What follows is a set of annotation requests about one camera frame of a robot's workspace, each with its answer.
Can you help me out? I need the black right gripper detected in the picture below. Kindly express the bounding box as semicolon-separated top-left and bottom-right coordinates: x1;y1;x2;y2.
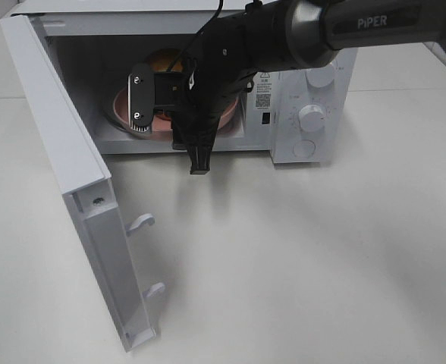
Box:
172;56;256;175

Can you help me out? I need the pink round plate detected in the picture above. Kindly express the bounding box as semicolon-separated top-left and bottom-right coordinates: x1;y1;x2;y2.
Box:
110;87;239;137

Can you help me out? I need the toy hamburger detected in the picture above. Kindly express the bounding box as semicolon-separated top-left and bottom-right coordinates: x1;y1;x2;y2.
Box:
143;48;180;72

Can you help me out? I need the white microwave door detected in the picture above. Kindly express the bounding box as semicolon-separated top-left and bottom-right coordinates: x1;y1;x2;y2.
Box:
0;15;165;351

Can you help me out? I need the white timer knob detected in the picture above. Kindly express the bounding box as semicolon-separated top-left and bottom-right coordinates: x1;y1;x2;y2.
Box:
297;104;326;133

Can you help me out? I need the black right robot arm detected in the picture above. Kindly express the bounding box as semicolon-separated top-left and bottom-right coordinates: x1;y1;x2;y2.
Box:
173;1;446;174

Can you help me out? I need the glass microwave turntable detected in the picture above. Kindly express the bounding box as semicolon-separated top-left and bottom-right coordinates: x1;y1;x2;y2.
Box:
104;100;241;141

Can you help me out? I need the white microwave oven body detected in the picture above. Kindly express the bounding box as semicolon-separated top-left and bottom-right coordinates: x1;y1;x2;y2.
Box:
10;0;360;166

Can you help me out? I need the white upper power knob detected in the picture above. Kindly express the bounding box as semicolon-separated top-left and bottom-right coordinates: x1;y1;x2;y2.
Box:
306;62;336;89

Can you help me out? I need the black camera cable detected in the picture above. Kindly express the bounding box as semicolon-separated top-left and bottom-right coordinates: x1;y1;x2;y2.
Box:
165;0;226;77

